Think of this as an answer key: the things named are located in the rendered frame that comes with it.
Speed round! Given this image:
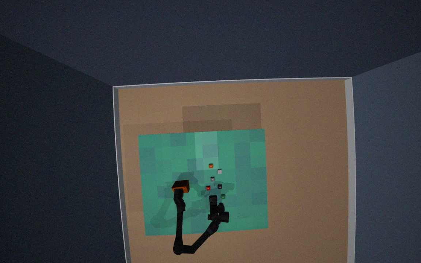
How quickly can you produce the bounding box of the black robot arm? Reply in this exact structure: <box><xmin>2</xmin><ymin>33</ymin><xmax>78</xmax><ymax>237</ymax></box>
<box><xmin>173</xmin><ymin>188</ymin><xmax>229</xmax><ymax>255</ymax></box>

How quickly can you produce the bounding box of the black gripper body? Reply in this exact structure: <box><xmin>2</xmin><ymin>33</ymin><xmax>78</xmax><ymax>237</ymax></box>
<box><xmin>209</xmin><ymin>195</ymin><xmax>218</xmax><ymax>211</ymax></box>

